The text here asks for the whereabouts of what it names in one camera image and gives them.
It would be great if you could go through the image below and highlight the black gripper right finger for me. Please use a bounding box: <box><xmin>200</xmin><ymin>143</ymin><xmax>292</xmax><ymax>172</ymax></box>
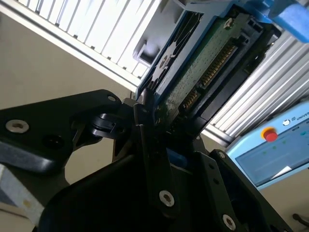
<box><xmin>192</xmin><ymin>134</ymin><xmax>293</xmax><ymax>232</ymax></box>

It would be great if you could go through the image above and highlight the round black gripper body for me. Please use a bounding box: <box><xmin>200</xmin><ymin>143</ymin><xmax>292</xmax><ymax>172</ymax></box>
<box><xmin>38</xmin><ymin>154</ymin><xmax>218</xmax><ymax>232</ymax></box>

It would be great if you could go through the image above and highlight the hard disk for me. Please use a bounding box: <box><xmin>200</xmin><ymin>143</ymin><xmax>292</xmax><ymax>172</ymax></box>
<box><xmin>135</xmin><ymin>0</ymin><xmax>309</xmax><ymax>167</ymax></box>

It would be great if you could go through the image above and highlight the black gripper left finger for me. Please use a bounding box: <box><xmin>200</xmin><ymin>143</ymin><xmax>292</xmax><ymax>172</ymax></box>
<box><xmin>0</xmin><ymin>88</ymin><xmax>181</xmax><ymax>219</ymax></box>

